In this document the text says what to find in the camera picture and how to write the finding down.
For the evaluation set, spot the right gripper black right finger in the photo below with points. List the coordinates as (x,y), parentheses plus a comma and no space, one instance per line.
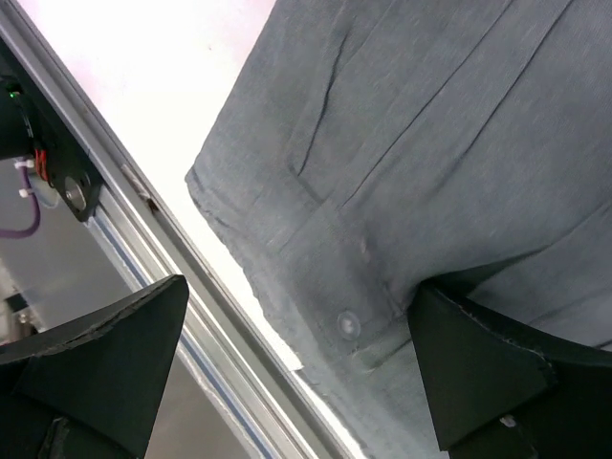
(497,388)

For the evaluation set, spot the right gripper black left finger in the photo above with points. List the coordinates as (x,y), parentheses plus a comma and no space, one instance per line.
(92,387)

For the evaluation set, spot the grey long sleeve shirt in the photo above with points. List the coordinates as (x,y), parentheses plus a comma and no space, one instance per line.
(369,146)

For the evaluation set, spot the aluminium mounting rail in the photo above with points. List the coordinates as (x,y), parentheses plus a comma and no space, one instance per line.
(265,404)

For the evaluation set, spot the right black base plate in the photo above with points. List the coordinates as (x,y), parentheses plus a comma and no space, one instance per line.
(30,126)

